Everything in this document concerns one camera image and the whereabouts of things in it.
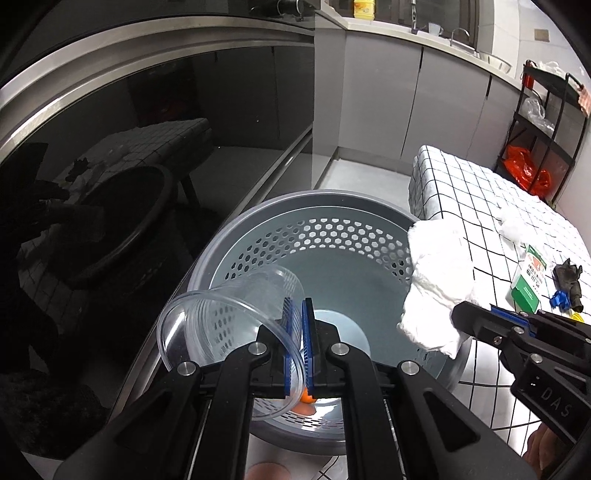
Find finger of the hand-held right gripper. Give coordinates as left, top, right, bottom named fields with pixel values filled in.
left=451, top=301, right=561, bottom=371
left=489, top=305, right=591, bottom=343

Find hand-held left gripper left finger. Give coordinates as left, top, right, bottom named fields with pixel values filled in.
left=53, top=298, right=297, bottom=480

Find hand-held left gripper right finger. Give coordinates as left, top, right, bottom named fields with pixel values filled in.
left=301, top=298, right=539, bottom=480

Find green white carton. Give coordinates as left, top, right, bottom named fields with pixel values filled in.
left=510, top=244, right=548, bottom=315

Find white paper towel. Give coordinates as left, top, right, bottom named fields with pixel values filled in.
left=397, top=219, right=476, bottom=358

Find grey perforated waste basket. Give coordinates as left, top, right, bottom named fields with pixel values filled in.
left=191, top=189, right=472, bottom=455

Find clear plastic cup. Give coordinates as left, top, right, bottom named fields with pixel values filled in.
left=157, top=265, right=308, bottom=421

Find clear plastic wrap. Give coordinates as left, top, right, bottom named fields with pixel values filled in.
left=496, top=215, right=536, bottom=250

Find person's right hand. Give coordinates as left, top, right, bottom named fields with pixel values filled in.
left=525, top=422, right=572, bottom=469

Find orange peel piece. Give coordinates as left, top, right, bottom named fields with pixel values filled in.
left=295, top=388, right=318, bottom=415

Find person's leg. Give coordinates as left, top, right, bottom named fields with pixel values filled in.
left=246, top=464, right=293, bottom=480

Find white checked tablecloth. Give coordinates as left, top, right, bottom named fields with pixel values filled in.
left=247, top=144, right=591, bottom=480

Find orange plastic bag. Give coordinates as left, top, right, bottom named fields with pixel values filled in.
left=502, top=144, right=552, bottom=197

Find black metal shelf rack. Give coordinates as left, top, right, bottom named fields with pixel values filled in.
left=496, top=60, right=583, bottom=204

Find clear plastic bag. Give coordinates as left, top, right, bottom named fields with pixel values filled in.
left=521, top=96, right=555, bottom=134

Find white plastic bag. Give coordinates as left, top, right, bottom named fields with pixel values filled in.
left=531, top=59, right=568, bottom=78

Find grey kitchen cabinets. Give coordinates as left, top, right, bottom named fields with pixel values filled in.
left=314, top=9, right=525, bottom=178

